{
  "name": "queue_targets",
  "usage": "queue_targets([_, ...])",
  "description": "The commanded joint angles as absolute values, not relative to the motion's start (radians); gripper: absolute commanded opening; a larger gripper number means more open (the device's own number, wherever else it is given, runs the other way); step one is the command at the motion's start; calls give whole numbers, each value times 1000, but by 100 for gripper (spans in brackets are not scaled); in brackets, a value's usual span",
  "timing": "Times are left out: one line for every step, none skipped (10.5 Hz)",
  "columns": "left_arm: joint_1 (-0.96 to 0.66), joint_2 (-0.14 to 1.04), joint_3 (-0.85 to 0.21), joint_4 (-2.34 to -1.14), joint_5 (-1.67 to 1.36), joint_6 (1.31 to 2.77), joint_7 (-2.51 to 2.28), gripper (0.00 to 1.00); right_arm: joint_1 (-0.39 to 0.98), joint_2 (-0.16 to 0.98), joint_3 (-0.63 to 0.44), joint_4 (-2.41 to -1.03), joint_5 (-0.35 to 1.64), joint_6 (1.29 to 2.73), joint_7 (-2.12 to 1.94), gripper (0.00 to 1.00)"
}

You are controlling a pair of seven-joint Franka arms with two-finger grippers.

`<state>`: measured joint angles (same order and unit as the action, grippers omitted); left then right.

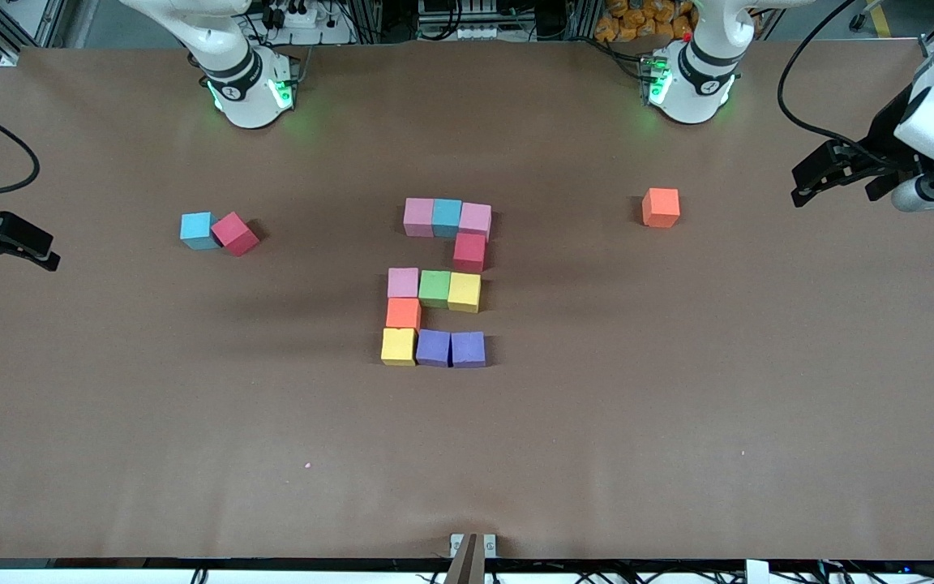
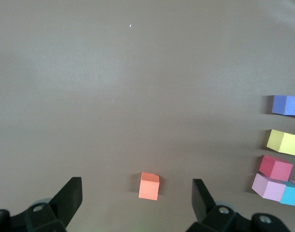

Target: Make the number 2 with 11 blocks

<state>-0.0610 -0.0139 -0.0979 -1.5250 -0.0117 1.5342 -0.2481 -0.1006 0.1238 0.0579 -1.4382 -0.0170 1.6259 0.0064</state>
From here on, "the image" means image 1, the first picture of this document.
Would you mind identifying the crimson foam block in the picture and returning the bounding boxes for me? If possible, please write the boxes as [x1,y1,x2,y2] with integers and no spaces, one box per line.
[211,212,260,257]
[452,233,487,273]

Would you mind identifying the light blue foam block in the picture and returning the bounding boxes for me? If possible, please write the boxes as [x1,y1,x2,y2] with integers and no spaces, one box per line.
[433,199,464,238]
[180,212,221,251]

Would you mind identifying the yellow foam block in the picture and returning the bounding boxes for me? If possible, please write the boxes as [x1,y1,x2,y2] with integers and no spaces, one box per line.
[380,328,418,367]
[447,273,482,314]

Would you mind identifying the orange foam block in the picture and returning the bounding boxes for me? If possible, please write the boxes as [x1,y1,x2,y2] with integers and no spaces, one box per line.
[386,298,422,332]
[642,188,681,229]

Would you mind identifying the purple foam block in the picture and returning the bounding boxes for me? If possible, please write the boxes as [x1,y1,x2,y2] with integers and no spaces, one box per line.
[416,329,452,368]
[451,331,487,369]

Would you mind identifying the green foam block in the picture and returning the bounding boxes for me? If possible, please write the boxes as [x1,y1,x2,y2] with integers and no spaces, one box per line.
[418,270,452,309]

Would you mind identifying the orange snack bags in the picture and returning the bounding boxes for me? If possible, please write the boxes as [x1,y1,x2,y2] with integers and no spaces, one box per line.
[594,0,699,43]

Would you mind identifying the white power strip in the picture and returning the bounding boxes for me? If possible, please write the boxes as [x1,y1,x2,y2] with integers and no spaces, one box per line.
[260,0,354,45]

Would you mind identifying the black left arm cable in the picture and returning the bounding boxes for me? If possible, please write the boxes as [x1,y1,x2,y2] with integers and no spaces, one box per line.
[777,0,906,170]

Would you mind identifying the small metal bracket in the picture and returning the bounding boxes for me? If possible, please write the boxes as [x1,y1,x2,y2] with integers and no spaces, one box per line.
[449,533,498,559]

